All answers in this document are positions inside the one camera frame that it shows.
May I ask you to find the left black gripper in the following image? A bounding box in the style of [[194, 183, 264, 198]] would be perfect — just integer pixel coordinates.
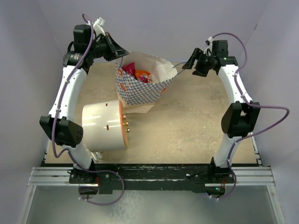
[[88, 32, 128, 62]]

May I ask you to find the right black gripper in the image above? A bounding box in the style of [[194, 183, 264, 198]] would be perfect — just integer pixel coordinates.
[[182, 48, 215, 77]]

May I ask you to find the magenta red snack bag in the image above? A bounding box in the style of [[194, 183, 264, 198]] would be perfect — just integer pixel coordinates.
[[122, 63, 137, 79]]

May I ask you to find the orange snack bag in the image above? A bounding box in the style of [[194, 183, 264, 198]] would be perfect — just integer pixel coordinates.
[[135, 70, 153, 83]]

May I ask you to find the blue checkered paper bag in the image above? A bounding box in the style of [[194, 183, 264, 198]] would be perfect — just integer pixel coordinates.
[[115, 52, 180, 113]]

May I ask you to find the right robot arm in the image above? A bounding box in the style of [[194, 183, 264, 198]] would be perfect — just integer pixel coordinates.
[[182, 38, 260, 182]]

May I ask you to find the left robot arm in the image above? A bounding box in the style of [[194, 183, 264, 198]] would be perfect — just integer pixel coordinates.
[[39, 23, 128, 183]]

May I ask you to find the white cylindrical container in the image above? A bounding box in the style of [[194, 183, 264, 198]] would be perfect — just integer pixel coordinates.
[[82, 100, 128, 153]]

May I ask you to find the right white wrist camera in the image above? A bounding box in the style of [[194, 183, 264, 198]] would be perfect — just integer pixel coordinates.
[[204, 36, 214, 56]]

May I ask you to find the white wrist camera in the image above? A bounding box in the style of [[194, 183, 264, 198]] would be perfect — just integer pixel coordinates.
[[93, 17, 106, 36], [204, 36, 214, 56]]

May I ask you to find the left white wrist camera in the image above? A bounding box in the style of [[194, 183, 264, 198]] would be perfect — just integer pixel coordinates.
[[93, 17, 106, 36]]

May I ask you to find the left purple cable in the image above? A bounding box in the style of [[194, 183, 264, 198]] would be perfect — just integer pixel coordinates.
[[51, 13, 122, 178]]

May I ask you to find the aluminium frame rail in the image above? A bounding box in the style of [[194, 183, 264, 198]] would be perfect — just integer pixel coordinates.
[[28, 167, 275, 190]]

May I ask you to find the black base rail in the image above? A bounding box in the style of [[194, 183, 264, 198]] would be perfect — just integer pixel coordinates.
[[30, 164, 262, 196]]

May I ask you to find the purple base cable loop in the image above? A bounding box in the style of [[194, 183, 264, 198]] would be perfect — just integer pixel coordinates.
[[78, 174, 126, 207]]

